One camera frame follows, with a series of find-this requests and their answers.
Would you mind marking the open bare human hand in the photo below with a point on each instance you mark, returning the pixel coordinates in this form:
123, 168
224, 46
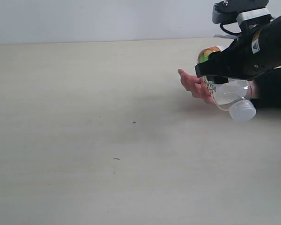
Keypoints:
198, 88

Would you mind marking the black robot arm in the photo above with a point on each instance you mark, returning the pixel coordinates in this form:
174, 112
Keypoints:
251, 55

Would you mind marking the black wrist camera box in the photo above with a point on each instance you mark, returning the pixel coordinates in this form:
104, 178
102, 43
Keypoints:
237, 11

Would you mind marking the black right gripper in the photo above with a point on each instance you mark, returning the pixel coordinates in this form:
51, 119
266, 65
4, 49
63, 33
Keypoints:
203, 57

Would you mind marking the black sleeved forearm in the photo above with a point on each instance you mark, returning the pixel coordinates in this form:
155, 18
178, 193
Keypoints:
266, 90

